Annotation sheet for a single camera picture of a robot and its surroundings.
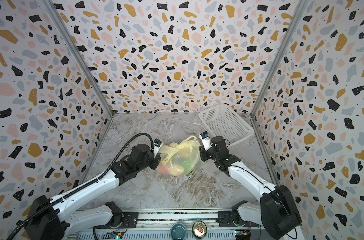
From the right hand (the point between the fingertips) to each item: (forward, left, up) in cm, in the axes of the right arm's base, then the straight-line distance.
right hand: (198, 144), depth 84 cm
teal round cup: (-39, +10, -14) cm, 43 cm away
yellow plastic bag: (-5, +11, -7) cm, 14 cm away
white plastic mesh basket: (+33, -19, -17) cm, 42 cm away
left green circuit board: (-41, +40, -15) cm, 59 cm away
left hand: (-5, +21, +1) cm, 22 cm away
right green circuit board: (-40, -21, -17) cm, 48 cm away
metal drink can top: (-39, 0, -5) cm, 40 cm away
